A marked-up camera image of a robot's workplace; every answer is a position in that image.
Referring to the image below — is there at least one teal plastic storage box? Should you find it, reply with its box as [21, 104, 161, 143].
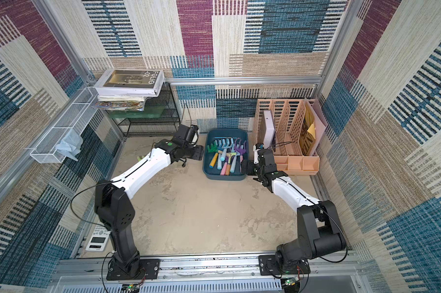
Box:
[203, 128, 248, 181]

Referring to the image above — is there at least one green rake wooden handle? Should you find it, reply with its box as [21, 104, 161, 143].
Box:
[206, 141, 219, 153]

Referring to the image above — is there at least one blue fork yellow handle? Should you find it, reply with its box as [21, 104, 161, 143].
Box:
[209, 139, 221, 168]

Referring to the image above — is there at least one light blue fork rake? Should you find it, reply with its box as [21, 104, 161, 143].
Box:
[217, 138, 230, 170]

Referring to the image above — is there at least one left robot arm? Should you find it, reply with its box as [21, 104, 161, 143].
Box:
[95, 125, 204, 281]

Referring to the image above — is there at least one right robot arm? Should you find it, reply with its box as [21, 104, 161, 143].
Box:
[241, 144, 348, 273]

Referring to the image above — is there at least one white book in organizer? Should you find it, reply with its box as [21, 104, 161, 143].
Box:
[261, 110, 275, 148]

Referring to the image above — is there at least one green folder on shelf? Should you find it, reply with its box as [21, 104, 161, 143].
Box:
[106, 107, 165, 119]

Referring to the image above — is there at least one peach file organizer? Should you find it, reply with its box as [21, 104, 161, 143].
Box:
[251, 99, 319, 176]

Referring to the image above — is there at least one yellow black magazine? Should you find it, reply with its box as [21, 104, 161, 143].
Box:
[299, 102, 316, 156]

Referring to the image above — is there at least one stack of magazines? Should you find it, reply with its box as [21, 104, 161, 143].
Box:
[92, 95, 148, 111]

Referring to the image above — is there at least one pink folder in organizer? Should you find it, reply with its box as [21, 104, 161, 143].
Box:
[306, 100, 328, 156]

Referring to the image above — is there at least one white folio book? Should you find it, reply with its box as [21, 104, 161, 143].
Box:
[94, 68, 165, 97]

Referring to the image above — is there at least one crumpled white cloth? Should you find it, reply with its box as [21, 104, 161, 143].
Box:
[55, 129, 84, 161]

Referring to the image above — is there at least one white calculator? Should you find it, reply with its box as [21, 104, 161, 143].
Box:
[86, 225, 110, 252]

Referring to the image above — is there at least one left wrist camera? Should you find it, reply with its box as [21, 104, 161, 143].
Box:
[186, 125, 199, 145]

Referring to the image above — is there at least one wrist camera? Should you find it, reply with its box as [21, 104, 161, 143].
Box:
[253, 143, 263, 164]
[186, 125, 199, 145]

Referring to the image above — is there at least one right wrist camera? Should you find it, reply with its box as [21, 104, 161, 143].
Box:
[253, 143, 263, 164]

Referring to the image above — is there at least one purple rake pink handle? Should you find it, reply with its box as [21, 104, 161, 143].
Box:
[236, 138, 246, 163]

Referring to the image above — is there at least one pale blue fork white handle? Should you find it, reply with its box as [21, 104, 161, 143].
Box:
[230, 139, 239, 174]

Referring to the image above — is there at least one black wire shelf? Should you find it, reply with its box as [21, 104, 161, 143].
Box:
[107, 83, 181, 139]

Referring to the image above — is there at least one purple trowel pink handle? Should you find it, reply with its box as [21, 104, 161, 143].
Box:
[220, 149, 234, 176]

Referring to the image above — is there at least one white wire basket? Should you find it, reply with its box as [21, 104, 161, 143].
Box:
[30, 87, 97, 164]

